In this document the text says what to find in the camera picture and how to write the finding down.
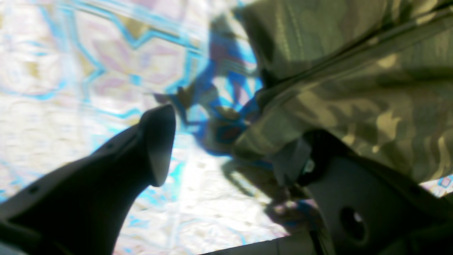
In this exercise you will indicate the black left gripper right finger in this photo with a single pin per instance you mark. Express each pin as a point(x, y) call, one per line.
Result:
point(367, 208)

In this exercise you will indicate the patterned tile tablecloth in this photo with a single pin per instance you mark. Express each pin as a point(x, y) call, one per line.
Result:
point(76, 72)

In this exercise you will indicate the camouflage T-shirt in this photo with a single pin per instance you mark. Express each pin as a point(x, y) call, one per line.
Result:
point(377, 74)

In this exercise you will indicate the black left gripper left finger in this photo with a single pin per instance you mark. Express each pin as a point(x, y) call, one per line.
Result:
point(80, 208)

